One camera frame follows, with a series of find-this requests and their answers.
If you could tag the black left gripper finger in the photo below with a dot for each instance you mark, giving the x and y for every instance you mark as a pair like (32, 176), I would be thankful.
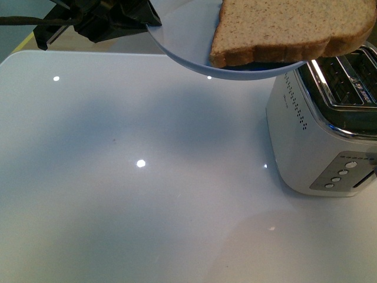
(134, 15)

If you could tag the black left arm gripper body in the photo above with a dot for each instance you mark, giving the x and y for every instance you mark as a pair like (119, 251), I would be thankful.
(96, 20)

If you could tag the white round plate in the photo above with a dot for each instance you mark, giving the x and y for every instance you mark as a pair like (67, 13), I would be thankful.
(186, 35)

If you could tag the slice of brown bread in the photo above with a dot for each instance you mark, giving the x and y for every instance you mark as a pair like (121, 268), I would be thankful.
(289, 31)

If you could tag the white chrome two-slot toaster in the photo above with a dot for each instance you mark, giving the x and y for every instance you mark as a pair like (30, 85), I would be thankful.
(322, 124)

